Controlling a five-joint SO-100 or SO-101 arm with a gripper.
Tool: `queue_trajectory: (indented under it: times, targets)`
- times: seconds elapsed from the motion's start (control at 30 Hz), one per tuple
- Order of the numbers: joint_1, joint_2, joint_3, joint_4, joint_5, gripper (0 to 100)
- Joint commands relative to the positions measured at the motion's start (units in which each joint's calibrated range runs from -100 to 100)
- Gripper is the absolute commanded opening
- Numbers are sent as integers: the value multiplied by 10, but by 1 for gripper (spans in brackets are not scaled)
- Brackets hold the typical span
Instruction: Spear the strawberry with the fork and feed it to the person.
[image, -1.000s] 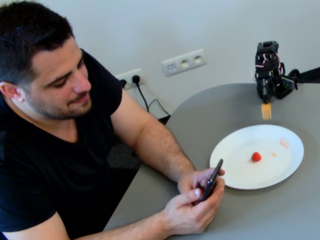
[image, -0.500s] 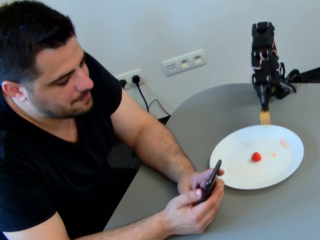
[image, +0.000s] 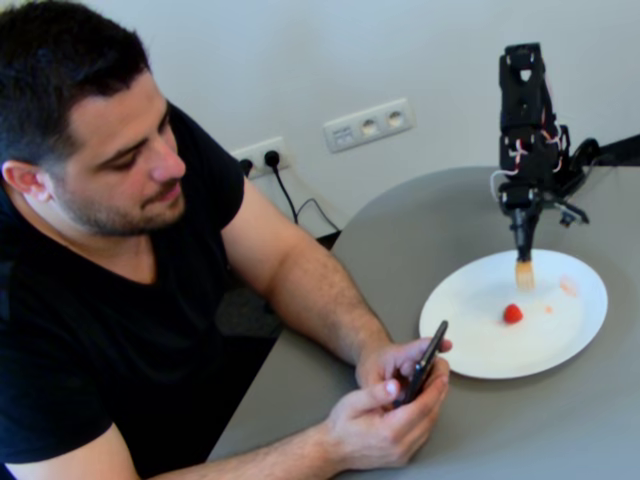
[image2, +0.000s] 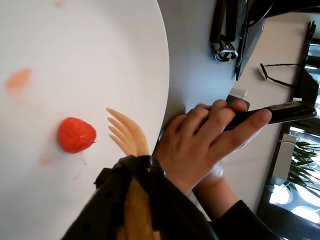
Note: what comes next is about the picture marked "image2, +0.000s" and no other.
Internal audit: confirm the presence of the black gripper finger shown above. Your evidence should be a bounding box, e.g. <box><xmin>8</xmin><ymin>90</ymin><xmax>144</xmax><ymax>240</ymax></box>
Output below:
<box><xmin>61</xmin><ymin>155</ymin><xmax>137</xmax><ymax>240</ymax></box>
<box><xmin>131</xmin><ymin>154</ymin><xmax>219</xmax><ymax>240</ymax></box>

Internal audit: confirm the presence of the red strawberry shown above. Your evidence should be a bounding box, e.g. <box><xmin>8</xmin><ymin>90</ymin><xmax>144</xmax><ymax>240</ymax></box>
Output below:
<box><xmin>58</xmin><ymin>116</ymin><xmax>97</xmax><ymax>154</ymax></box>

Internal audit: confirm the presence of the beige fork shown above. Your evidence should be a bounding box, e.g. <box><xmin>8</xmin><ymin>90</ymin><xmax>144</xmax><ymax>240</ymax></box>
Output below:
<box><xmin>105</xmin><ymin>107</ymin><xmax>161</xmax><ymax>240</ymax></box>

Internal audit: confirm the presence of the black smartphone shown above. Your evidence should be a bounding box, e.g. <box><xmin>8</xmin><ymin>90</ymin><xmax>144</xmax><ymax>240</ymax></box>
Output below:
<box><xmin>223</xmin><ymin>101</ymin><xmax>318</xmax><ymax>133</ymax></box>

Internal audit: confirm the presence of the person's right forearm black sleeve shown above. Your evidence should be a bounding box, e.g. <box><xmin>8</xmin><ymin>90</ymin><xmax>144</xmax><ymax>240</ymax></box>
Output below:
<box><xmin>191</xmin><ymin>161</ymin><xmax>282</xmax><ymax>240</ymax></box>

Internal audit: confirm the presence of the person's left hand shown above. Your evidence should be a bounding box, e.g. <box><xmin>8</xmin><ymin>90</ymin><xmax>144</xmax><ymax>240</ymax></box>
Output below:
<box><xmin>152</xmin><ymin>99</ymin><xmax>273</xmax><ymax>195</ymax></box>

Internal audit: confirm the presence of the white planter box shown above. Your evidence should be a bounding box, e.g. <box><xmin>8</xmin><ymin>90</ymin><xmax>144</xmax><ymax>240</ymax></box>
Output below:
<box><xmin>273</xmin><ymin>133</ymin><xmax>298</xmax><ymax>181</ymax></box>

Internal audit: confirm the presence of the green potted plant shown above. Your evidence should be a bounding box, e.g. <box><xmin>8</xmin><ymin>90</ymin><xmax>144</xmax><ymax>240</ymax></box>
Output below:
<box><xmin>286</xmin><ymin>140</ymin><xmax>320</xmax><ymax>199</ymax></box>

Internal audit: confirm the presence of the white round plate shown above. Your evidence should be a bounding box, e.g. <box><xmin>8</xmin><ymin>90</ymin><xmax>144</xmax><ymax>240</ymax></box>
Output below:
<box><xmin>0</xmin><ymin>0</ymin><xmax>171</xmax><ymax>240</ymax></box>

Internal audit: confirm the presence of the black laptop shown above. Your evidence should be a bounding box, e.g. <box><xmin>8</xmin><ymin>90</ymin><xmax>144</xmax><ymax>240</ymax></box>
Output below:
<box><xmin>234</xmin><ymin>0</ymin><xmax>268</xmax><ymax>82</ymax></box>

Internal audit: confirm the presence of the black clamp with metal clip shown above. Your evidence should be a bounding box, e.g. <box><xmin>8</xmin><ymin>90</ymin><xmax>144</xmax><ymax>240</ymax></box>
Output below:
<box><xmin>209</xmin><ymin>0</ymin><xmax>239</xmax><ymax>62</ymax></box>

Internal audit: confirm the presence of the black window frame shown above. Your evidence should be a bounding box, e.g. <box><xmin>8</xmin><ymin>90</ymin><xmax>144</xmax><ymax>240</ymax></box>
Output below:
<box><xmin>256</xmin><ymin>20</ymin><xmax>320</xmax><ymax>240</ymax></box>

